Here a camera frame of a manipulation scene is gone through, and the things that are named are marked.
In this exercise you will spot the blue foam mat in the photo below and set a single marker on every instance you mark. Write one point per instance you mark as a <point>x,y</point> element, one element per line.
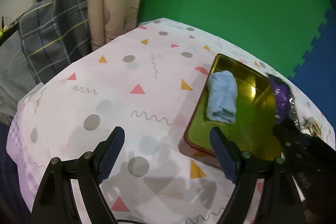
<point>319,56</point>

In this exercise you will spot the grey plaid cloth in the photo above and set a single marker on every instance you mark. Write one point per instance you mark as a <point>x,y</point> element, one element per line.
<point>57,29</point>

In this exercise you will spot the pink patterned tablecloth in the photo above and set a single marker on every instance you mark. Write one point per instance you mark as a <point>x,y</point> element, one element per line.
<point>147,82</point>

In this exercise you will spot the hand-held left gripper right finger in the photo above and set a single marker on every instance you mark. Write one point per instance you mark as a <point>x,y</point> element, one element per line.
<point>222,154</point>

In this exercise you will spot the beige printed curtain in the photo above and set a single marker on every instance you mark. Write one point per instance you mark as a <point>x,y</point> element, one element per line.
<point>115,1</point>

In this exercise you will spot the red tin box gold interior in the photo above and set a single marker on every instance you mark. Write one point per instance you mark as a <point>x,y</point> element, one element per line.
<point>246,119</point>

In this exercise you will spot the light blue folded towel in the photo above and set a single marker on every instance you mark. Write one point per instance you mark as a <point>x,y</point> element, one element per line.
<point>221,96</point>

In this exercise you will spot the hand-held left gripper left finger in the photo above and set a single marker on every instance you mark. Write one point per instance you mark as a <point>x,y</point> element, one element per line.
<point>111,154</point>

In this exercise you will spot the purple soft item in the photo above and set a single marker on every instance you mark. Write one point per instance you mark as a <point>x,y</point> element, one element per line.
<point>282,98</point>

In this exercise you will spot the light grey striped cloth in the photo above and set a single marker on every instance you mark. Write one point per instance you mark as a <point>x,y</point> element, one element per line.
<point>13,74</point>

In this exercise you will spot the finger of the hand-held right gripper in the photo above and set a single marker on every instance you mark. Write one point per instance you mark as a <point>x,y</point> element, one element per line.
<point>284,132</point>

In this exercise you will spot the beige striped cloth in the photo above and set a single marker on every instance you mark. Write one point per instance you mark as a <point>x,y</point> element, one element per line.
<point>312,127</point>

